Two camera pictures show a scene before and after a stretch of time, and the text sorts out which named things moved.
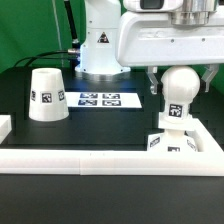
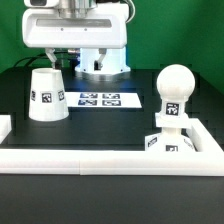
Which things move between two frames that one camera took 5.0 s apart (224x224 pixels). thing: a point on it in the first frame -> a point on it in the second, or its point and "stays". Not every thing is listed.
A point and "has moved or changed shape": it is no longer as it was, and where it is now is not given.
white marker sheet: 103,100 stays
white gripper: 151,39 -> 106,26
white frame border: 206,161 stays
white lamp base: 174,138 stays
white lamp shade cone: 48,98 stays
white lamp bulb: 179,86 has moved or changed shape
